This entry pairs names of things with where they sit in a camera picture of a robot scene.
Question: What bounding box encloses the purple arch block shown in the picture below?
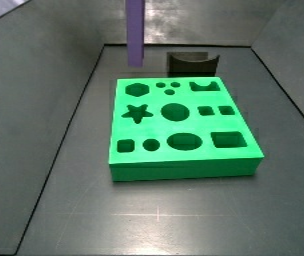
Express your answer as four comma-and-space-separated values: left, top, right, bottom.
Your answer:
126, 0, 146, 67

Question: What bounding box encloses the green shape sorter board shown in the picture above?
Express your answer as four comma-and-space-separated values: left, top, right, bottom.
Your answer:
108, 77, 265, 181

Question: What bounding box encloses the black fixture stand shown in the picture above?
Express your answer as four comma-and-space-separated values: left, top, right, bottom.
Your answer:
167, 52, 220, 77

